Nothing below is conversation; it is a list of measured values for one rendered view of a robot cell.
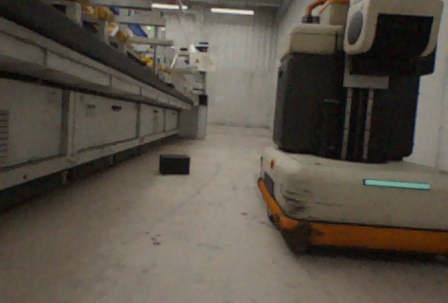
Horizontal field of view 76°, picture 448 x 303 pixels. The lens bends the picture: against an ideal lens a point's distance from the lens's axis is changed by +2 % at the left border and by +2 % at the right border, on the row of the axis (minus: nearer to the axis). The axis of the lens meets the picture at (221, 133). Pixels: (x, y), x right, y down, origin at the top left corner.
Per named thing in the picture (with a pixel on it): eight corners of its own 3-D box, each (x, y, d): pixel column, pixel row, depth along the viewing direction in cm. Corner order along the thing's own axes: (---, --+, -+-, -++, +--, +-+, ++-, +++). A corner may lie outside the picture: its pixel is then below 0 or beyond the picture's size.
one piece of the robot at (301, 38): (268, 168, 142) (281, -2, 137) (378, 176, 141) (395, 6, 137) (281, 184, 108) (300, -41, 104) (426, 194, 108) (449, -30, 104)
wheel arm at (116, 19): (165, 29, 132) (166, 20, 132) (164, 27, 129) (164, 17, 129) (72, 22, 132) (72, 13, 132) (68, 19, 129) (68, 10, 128)
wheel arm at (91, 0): (152, 13, 107) (153, 2, 107) (150, 10, 104) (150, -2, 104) (37, 5, 107) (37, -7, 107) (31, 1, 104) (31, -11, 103)
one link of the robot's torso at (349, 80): (337, 87, 110) (343, 23, 109) (410, 92, 110) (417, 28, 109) (373, 77, 84) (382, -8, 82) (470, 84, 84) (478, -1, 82)
